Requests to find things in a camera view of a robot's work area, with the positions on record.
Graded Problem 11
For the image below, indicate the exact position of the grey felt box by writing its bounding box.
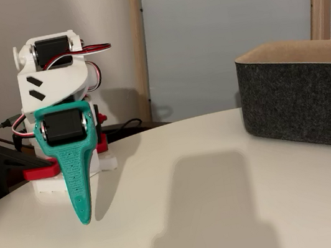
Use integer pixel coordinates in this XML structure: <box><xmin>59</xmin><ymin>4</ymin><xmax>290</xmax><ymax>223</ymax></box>
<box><xmin>231</xmin><ymin>32</ymin><xmax>331</xmax><ymax>168</ymax></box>

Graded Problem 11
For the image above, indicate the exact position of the black and red clamp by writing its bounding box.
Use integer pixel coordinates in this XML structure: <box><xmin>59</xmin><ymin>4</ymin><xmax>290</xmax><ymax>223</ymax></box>
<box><xmin>0</xmin><ymin>134</ymin><xmax>66</xmax><ymax>202</ymax></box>
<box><xmin>88</xmin><ymin>103</ymin><xmax>113</xmax><ymax>154</ymax></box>

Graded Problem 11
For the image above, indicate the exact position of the light wood framed panel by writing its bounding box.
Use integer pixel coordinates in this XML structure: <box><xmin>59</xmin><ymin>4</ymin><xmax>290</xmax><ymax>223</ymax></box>
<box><xmin>122</xmin><ymin>0</ymin><xmax>331</xmax><ymax>127</ymax></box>

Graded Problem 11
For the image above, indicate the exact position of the black power cable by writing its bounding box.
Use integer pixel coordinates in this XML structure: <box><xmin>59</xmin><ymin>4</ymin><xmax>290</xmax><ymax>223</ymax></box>
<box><xmin>102</xmin><ymin>117</ymin><xmax>144</xmax><ymax>137</ymax></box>

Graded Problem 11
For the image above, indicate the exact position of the red white black servo wire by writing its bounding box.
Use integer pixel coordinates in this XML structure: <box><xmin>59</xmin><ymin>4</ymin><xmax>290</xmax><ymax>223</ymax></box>
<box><xmin>39</xmin><ymin>41</ymin><xmax>114</xmax><ymax>71</ymax></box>

